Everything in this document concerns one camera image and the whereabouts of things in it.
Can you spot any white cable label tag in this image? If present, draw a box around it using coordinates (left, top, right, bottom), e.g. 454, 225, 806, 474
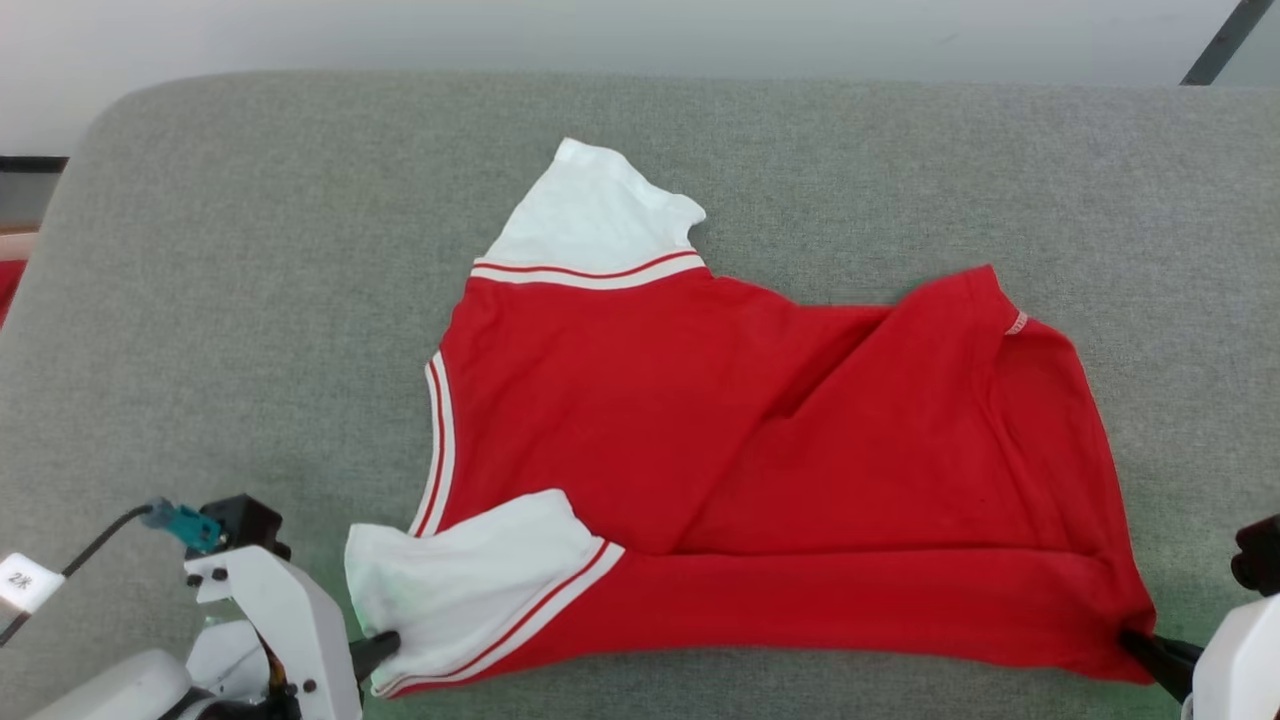
0, 552, 67, 614

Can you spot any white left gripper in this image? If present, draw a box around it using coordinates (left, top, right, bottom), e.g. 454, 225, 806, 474
185, 545, 402, 720

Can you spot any red and white shirt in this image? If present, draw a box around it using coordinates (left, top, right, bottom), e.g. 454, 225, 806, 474
345, 138, 1158, 699

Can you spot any thin black cable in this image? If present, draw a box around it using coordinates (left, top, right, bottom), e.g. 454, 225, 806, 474
0, 505, 157, 647

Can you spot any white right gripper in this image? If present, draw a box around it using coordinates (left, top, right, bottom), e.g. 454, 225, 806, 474
1118, 594, 1280, 720

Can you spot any black framed panel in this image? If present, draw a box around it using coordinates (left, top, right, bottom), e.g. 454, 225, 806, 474
0, 155, 70, 232

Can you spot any teal cable connector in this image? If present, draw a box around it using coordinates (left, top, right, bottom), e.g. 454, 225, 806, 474
140, 499, 224, 555

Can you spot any dark grey wall strip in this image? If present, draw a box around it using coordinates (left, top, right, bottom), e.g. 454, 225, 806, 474
1180, 0, 1277, 87

